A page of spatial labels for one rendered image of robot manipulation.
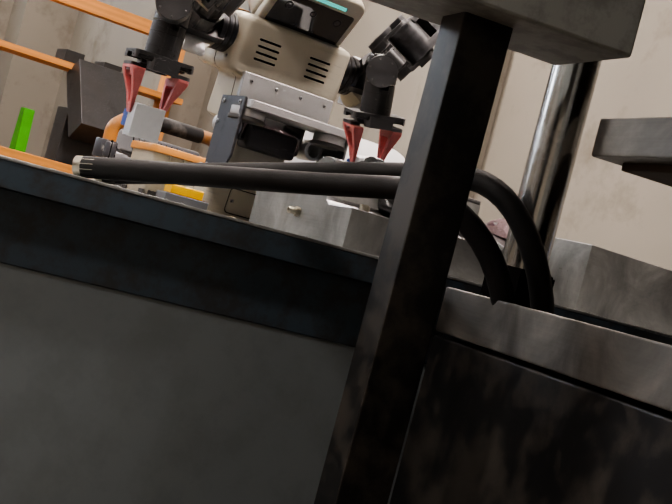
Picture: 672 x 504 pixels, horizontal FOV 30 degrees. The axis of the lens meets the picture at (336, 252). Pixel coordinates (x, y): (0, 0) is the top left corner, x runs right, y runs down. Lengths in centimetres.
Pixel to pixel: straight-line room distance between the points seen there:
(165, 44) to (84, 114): 606
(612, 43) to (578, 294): 76
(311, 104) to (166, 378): 111
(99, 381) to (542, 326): 58
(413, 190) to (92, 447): 57
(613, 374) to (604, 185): 451
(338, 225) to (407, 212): 52
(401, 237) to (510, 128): 503
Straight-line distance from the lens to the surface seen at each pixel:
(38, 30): 1209
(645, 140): 153
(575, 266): 207
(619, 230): 565
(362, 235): 182
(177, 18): 198
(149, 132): 204
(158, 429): 166
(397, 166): 165
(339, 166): 167
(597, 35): 137
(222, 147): 251
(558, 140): 161
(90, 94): 822
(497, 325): 150
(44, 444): 164
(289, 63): 263
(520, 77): 642
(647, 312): 220
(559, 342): 138
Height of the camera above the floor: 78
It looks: level
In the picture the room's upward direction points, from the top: 15 degrees clockwise
